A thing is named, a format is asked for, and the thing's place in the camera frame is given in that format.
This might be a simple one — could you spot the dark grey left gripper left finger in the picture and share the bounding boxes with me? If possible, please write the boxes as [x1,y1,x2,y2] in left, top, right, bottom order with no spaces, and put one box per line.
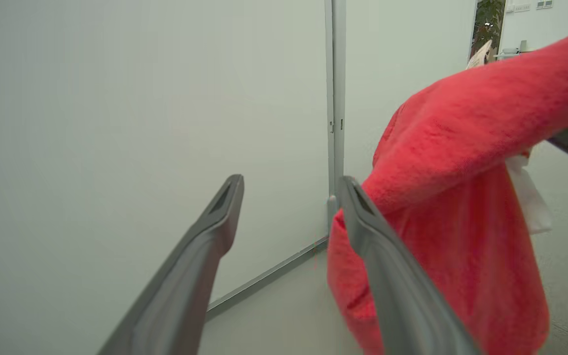
[98,174,245,355]

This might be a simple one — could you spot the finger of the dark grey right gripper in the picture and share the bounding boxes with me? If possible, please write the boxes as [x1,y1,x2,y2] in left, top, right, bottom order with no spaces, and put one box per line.
[338,176,482,355]

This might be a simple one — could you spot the red fleece garment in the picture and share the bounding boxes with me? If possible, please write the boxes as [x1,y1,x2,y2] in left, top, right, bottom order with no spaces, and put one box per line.
[327,27,568,355]

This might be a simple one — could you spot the white garment care label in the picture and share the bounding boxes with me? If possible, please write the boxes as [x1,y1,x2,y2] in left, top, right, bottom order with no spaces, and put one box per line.
[505,154,552,235]

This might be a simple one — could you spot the beige paper bag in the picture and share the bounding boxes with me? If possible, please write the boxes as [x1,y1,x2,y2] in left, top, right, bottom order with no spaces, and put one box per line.
[466,39,493,70]

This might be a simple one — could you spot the green artificial plant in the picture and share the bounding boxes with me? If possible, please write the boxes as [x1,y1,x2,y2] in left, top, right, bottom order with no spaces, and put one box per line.
[471,0,505,59]

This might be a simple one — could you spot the grey aluminium floor rail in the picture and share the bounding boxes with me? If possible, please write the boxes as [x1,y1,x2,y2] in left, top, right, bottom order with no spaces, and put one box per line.
[207,236,330,320]

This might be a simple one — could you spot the white wall switch panel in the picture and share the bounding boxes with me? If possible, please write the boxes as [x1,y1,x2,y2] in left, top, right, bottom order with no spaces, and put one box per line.
[505,0,554,13]

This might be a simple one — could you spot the grey aluminium partition post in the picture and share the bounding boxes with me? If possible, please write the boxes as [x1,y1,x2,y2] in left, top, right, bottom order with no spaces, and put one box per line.
[324,0,347,232]

